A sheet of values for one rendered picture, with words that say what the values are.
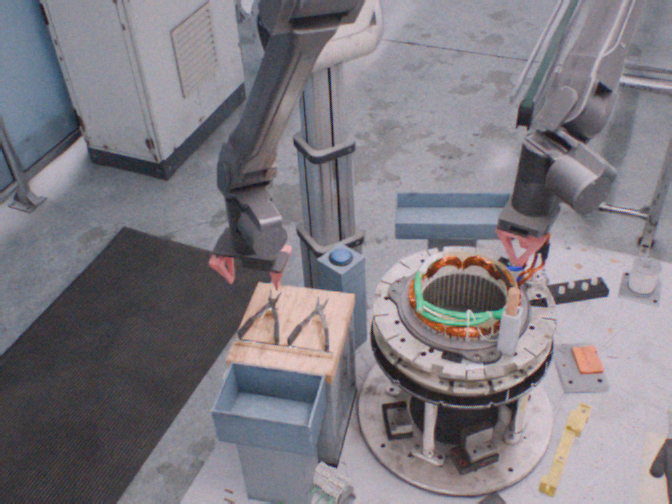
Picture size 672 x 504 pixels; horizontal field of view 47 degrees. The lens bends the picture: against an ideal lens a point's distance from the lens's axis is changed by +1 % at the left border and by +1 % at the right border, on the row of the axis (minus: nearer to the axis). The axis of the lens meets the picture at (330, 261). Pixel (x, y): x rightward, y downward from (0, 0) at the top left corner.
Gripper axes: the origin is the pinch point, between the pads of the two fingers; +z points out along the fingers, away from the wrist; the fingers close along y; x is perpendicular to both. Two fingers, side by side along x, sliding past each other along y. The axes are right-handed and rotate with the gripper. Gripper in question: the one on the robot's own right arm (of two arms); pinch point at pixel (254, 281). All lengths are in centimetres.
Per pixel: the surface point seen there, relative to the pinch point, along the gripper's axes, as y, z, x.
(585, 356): 63, 35, 25
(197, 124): -100, 113, 199
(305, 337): 9.3, 9.8, -2.7
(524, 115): 47, 47, 132
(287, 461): 9.7, 22.6, -20.2
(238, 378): -1.1, 13.9, -10.9
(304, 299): 6.8, 10.2, 6.6
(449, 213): 30, 15, 41
